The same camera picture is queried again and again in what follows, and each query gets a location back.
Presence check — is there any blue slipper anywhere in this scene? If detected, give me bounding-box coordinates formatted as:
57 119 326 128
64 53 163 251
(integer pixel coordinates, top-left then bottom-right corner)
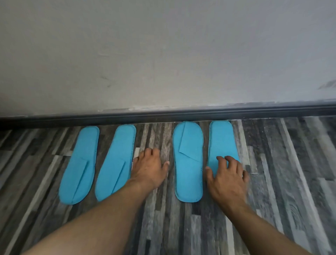
207 120 241 178
94 124 137 202
58 126 100 205
172 121 204 203

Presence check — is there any person's left hand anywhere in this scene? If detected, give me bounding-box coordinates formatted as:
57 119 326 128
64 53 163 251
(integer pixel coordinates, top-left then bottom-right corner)
130 148 170 189

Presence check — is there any person's left forearm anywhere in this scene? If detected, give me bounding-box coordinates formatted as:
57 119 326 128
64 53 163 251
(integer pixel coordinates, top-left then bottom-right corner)
22 178 158 255

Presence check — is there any person's right forearm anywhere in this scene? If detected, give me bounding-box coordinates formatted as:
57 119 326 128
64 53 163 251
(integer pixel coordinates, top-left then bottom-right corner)
223 202 306 255

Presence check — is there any dark grey baseboard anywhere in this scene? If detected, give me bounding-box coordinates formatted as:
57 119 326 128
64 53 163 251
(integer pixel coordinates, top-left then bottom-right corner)
0 104 336 131

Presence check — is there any person's right hand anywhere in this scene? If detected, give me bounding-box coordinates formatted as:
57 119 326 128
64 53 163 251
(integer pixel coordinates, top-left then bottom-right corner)
205 156 250 211

